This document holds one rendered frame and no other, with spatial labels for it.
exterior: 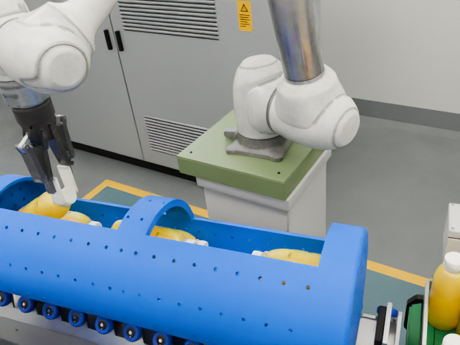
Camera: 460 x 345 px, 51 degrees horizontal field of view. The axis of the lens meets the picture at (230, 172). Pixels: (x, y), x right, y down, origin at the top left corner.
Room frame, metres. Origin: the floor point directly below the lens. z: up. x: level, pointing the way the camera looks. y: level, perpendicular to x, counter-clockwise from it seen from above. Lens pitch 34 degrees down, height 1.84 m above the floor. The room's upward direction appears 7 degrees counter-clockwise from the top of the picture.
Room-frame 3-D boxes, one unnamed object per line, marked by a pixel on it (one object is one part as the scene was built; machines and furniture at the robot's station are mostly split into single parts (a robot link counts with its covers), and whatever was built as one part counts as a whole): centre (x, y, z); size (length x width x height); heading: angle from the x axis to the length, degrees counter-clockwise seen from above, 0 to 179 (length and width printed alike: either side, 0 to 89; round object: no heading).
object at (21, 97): (0.89, 0.37, 1.50); 0.09 x 0.09 x 0.06
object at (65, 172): (0.90, 0.36, 1.27); 0.03 x 0.01 x 0.07; 65
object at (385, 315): (0.59, -0.26, 0.99); 0.10 x 0.02 x 0.12; 156
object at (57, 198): (0.86, 0.37, 1.27); 0.03 x 0.01 x 0.07; 65
